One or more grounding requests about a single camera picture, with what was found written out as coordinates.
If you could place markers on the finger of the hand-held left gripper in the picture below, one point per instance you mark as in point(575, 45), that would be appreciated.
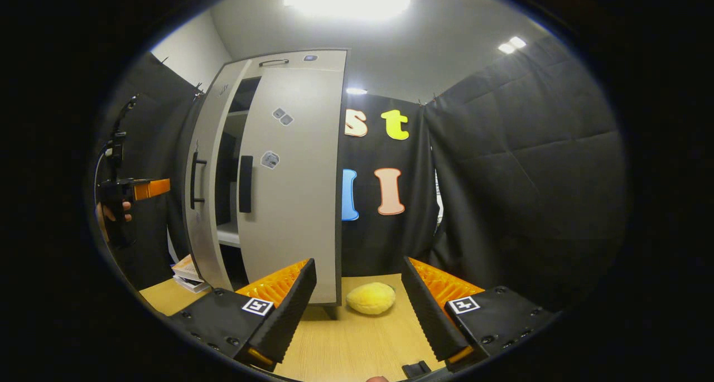
point(152, 188)

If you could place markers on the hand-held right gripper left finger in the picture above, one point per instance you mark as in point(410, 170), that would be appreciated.
point(290, 309)

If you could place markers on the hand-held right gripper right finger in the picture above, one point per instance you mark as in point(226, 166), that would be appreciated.
point(427, 309)

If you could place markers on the grey cabinet door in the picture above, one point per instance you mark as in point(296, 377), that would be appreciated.
point(301, 203)
point(209, 231)

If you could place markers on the grey cabinet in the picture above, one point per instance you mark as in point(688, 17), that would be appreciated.
point(227, 236)

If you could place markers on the grey cabinet drawer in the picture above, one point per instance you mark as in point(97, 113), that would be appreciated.
point(323, 60)

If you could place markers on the yellow plush toy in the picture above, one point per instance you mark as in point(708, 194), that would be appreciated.
point(371, 298)

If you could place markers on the beige cover book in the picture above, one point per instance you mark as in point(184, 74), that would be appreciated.
point(187, 267)

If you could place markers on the white book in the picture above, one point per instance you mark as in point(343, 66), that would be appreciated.
point(195, 286)

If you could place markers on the black backdrop cloth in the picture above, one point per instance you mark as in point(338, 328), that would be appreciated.
point(530, 164)

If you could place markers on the small ceiling light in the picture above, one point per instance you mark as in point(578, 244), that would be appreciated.
point(512, 45)
point(356, 91)

